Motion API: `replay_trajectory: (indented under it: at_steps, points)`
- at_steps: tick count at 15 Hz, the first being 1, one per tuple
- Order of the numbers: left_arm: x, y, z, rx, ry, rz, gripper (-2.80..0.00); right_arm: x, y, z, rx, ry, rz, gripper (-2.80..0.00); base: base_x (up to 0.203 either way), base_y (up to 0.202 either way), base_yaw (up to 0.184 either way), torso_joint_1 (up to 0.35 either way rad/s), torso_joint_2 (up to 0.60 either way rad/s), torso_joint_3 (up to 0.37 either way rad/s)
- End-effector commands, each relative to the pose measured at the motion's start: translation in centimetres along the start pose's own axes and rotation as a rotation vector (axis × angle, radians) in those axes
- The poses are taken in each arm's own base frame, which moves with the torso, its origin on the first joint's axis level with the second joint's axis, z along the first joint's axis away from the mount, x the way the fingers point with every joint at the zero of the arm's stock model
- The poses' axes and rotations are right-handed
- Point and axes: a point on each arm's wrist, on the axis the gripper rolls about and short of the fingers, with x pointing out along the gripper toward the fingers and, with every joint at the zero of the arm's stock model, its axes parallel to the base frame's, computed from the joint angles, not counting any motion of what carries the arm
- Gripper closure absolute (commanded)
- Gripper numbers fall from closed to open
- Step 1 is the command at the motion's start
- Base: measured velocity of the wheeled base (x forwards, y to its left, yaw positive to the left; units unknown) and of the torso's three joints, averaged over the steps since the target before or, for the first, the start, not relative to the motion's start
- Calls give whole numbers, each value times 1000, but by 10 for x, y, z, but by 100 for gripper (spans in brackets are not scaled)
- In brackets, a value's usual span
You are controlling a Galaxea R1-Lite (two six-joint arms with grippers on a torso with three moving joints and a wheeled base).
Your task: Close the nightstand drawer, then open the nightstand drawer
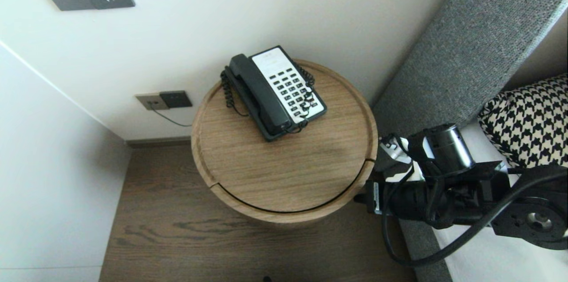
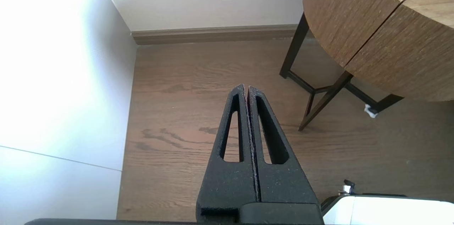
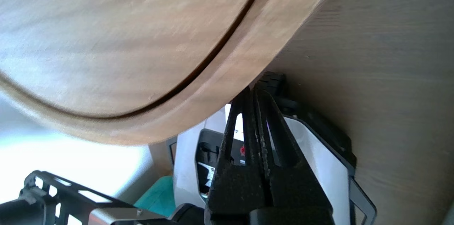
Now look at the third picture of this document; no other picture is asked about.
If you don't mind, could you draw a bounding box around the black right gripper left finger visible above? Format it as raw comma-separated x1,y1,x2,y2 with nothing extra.
205,87,272,225

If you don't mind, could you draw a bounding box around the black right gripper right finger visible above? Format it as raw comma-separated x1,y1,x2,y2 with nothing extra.
254,89,334,225

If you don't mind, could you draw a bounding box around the round wooden side table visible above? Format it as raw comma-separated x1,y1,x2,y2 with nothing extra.
0,0,346,146

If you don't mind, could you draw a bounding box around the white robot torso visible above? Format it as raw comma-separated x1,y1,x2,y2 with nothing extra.
167,71,377,225

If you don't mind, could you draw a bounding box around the teal green object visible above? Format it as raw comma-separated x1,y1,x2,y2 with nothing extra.
134,176,176,218

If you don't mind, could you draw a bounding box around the round wooden bedside table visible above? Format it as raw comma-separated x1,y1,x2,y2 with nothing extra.
0,0,273,119

